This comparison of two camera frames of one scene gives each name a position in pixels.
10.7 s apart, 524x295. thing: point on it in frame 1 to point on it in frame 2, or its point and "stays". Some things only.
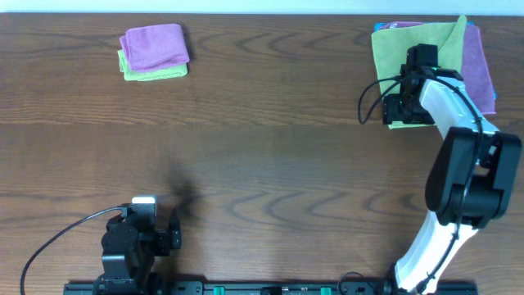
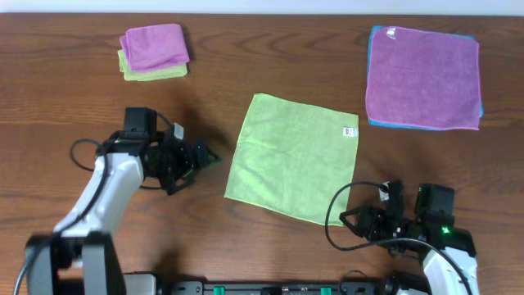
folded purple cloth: [154, 47] stays
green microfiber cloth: [391, 44] to [291, 156]
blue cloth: [377, 25] to [466, 36]
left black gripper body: [164, 240] to [193, 160]
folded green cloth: [172, 71] stays
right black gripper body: [393, 109] to [366, 221]
